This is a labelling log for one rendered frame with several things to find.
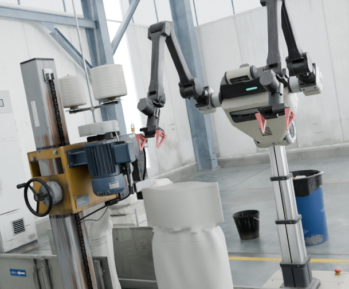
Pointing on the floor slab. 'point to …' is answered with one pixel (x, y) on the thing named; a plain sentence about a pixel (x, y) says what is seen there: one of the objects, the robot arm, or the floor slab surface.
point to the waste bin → (311, 205)
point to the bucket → (247, 223)
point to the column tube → (51, 169)
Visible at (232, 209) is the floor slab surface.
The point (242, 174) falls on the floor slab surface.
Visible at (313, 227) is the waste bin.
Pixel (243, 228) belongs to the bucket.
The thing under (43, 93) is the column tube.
